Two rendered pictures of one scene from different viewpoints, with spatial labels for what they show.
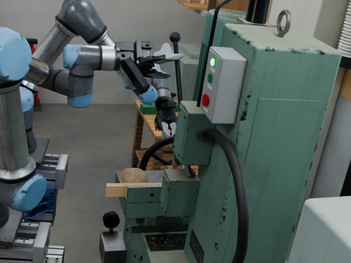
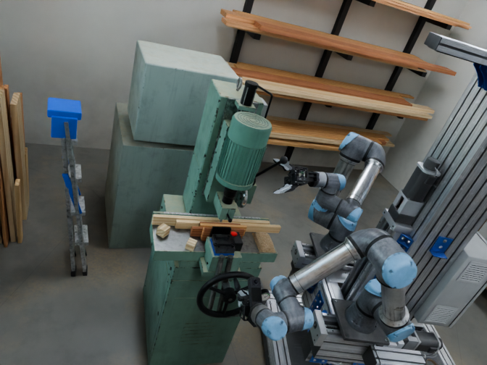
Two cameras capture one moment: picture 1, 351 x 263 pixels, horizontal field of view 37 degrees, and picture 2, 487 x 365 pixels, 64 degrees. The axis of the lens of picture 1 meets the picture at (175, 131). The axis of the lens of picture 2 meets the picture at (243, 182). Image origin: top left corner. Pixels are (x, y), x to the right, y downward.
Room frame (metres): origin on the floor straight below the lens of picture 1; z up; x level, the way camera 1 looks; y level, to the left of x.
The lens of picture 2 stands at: (3.10, -0.25, 2.11)
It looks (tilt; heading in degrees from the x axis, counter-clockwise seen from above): 30 degrees down; 174
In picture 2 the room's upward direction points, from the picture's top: 18 degrees clockwise
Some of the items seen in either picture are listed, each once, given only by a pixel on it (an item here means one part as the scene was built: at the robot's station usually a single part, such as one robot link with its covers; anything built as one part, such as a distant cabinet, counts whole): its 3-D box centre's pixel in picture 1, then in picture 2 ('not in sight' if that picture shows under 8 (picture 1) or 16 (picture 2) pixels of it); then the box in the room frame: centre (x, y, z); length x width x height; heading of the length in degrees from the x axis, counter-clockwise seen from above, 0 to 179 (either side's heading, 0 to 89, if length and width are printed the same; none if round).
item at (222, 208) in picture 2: not in sight; (224, 206); (1.52, -0.13, 1.03); 0.14 x 0.07 x 0.09; 18
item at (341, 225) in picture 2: not in sight; (343, 224); (1.33, 0.54, 0.98); 0.13 x 0.12 x 0.14; 64
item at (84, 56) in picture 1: (82, 58); (332, 182); (1.52, 0.31, 1.31); 0.11 x 0.08 x 0.09; 108
